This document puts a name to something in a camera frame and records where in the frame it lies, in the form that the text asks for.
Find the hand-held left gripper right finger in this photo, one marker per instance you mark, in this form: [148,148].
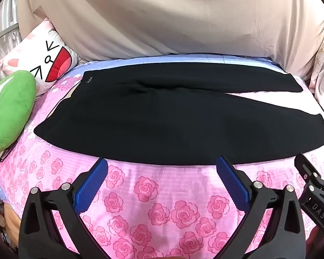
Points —
[232,183]

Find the orange cloth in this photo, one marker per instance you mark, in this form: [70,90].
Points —
[13,221]

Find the sheer white curtain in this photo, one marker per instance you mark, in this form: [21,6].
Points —
[0,13]

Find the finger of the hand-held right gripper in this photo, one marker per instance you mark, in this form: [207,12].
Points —
[306,168]

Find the beige blanket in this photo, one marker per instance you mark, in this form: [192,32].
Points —
[164,19]

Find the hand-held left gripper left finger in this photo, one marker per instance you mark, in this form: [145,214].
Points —
[93,183]

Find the black pants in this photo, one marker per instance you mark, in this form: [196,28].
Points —
[151,118]

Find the metal bed rail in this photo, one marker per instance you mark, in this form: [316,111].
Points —
[2,33]

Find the cartoon face pillow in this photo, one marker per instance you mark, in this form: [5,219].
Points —
[56,59]

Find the green plush pillow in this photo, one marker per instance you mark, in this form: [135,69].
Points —
[10,108]

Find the pink floral bedsheet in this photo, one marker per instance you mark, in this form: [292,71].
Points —
[151,194]

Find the small dark object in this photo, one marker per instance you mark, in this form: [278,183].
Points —
[5,152]

